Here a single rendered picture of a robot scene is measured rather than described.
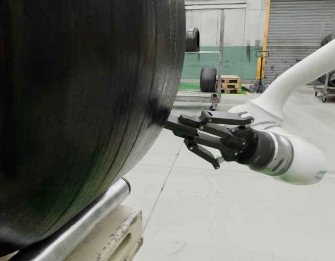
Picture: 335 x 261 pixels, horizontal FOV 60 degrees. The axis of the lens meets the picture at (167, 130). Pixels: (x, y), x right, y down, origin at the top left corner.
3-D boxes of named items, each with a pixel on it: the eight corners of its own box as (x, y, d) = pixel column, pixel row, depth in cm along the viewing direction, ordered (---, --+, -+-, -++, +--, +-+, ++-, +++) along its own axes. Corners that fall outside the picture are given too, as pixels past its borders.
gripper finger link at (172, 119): (196, 133, 49) (198, 130, 49) (162, 123, 46) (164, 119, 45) (189, 124, 52) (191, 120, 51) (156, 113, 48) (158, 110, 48)
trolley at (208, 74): (219, 112, 576) (223, 9, 526) (154, 110, 604) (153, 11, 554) (220, 106, 636) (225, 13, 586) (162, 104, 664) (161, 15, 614)
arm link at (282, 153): (274, 185, 60) (254, 180, 57) (250, 157, 67) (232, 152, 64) (302, 151, 57) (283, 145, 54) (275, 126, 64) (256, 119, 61)
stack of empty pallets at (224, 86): (241, 93, 841) (242, 78, 830) (210, 92, 857) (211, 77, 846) (239, 88, 962) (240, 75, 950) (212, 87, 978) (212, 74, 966)
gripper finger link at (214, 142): (231, 139, 58) (226, 144, 58) (185, 126, 52) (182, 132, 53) (240, 150, 55) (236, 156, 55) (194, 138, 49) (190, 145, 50)
